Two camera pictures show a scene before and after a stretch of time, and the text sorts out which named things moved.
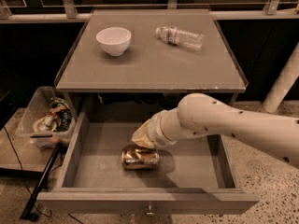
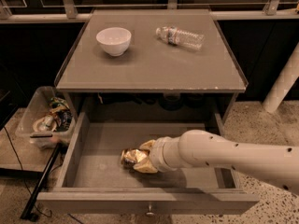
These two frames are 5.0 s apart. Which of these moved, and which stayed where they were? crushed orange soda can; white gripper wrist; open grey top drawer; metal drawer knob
Moved: white gripper wrist
Stayed: metal drawer knob; open grey top drawer; crushed orange soda can
